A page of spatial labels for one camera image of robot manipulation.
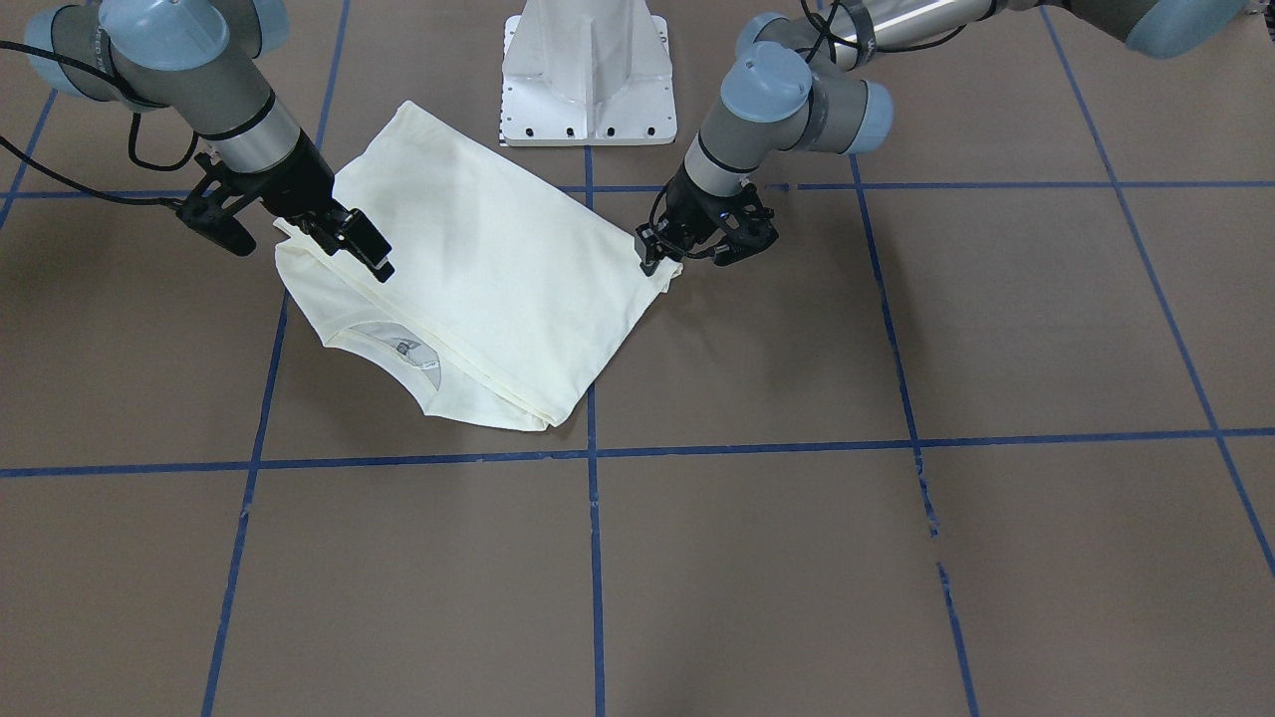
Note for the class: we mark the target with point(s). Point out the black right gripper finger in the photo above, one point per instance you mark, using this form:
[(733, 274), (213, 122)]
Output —
[(339, 229)]

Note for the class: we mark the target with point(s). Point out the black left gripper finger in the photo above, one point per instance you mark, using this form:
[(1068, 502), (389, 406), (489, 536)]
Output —
[(649, 250)]

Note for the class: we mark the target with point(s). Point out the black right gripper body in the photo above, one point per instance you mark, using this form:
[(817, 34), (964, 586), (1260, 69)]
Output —
[(298, 186)]

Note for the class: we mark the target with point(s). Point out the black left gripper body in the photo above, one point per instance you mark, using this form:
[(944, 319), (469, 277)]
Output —
[(685, 217)]

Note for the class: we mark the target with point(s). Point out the white long-sleeve cat shirt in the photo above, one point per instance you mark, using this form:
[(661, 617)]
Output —
[(508, 297)]

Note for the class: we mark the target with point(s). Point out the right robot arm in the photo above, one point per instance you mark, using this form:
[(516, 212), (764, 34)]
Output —
[(199, 59)]

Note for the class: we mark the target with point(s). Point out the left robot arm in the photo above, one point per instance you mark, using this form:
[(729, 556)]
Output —
[(795, 84)]

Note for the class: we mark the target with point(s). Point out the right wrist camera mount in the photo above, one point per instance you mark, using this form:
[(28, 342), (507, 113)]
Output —
[(210, 207)]

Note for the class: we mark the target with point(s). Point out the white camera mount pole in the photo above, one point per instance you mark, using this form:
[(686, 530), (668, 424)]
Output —
[(586, 73)]

